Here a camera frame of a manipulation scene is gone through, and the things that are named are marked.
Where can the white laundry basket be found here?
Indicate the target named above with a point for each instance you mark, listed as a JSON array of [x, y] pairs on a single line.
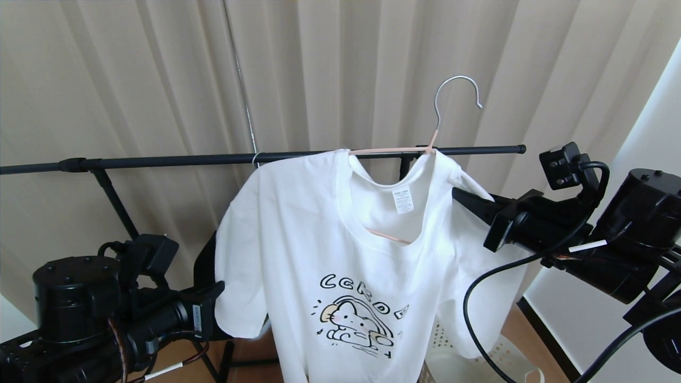
[[505, 361]]

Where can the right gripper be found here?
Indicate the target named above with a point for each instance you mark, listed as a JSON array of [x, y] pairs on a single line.
[[537, 223]]

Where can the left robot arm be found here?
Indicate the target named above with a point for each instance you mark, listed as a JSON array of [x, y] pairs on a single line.
[[74, 298]]

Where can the pink clothes hanger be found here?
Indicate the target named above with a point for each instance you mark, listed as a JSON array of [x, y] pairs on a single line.
[[255, 158], [435, 141]]

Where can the white garment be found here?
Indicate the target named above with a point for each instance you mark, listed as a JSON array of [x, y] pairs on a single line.
[[319, 239]]

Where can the black garment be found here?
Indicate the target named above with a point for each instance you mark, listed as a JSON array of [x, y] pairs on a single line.
[[205, 266]]

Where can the beige curtain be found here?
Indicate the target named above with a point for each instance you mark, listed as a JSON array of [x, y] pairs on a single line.
[[133, 69]]

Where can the black clothes rack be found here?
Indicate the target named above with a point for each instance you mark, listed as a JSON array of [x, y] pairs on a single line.
[[159, 159]]

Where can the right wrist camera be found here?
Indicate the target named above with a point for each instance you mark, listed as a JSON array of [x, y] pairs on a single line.
[[564, 165]]

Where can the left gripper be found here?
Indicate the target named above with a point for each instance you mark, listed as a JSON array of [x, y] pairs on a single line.
[[202, 314]]

